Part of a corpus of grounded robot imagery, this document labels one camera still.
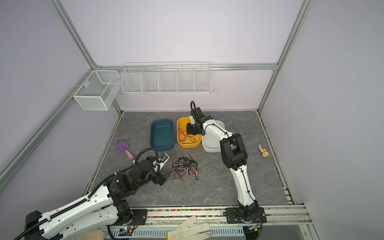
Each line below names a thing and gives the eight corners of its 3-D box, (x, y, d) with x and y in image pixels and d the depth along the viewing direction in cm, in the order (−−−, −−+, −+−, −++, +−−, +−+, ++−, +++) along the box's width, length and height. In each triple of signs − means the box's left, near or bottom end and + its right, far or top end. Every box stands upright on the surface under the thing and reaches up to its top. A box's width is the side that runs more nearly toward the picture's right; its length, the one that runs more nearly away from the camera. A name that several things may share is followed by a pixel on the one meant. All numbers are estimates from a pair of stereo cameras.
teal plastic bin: (146, 151, 100) (144, 147, 96) (153, 123, 116) (151, 119, 112) (173, 151, 100) (172, 147, 96) (176, 123, 116) (175, 119, 112)
